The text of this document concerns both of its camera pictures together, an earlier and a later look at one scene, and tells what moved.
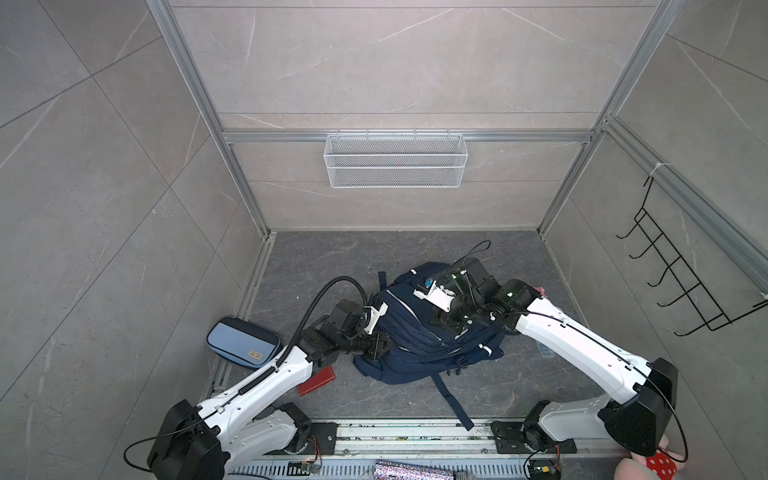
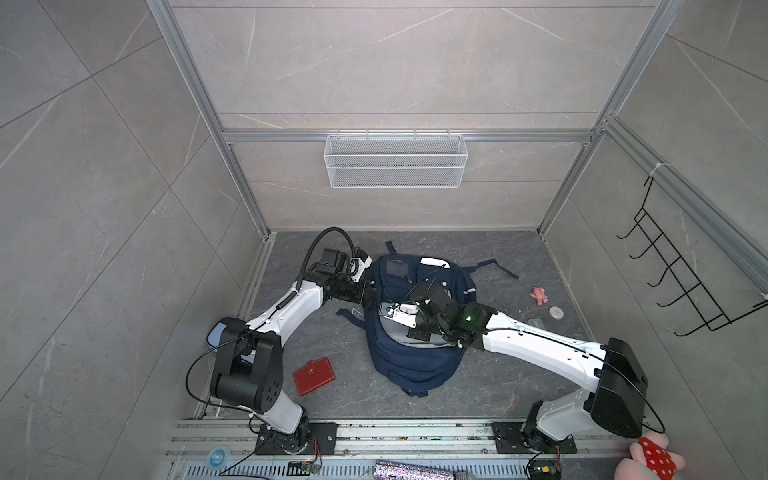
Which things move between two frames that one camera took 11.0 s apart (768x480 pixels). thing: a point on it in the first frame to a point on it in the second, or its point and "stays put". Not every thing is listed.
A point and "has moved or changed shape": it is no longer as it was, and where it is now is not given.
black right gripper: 446,323 to 416,334
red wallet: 318,379 stays put
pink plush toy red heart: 663,465 stays put
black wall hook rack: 707,311 stays put
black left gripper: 378,346 to 361,292
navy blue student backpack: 420,352 has moved or changed shape
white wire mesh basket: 360,161 stays put
